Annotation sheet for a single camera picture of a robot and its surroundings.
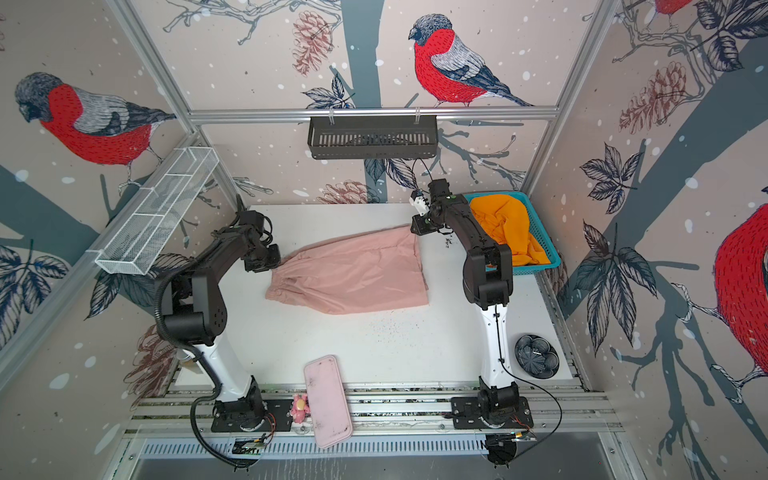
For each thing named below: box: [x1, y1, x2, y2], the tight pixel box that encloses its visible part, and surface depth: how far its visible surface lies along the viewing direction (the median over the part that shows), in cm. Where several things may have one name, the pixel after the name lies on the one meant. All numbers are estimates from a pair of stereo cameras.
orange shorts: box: [470, 194, 551, 266], surface depth 108 cm
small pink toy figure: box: [290, 393, 311, 424], surface depth 74 cm
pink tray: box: [303, 354, 355, 449], surface depth 76 cm
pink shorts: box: [265, 226, 430, 314], surface depth 97 cm
